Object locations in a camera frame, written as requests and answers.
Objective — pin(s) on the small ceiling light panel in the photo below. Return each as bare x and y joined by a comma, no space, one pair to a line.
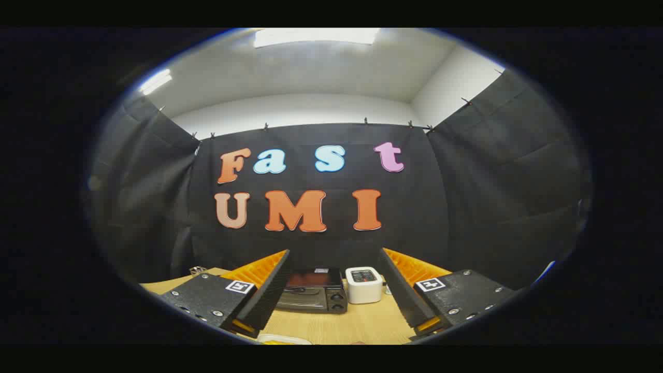
154,82

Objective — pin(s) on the black backdrop cloth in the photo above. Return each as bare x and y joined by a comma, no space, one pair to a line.
424,207

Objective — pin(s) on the black toaster oven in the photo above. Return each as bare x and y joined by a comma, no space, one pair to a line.
311,298

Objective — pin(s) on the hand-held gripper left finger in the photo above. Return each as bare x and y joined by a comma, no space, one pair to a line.
269,295

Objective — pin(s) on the large ceiling light panel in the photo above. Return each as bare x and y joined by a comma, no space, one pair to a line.
316,36

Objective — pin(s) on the white rectangular plate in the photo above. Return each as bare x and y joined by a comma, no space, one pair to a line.
282,339

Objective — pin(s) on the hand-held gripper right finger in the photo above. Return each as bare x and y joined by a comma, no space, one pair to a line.
401,295

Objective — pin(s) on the white bread toaster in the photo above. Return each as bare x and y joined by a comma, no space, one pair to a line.
363,287

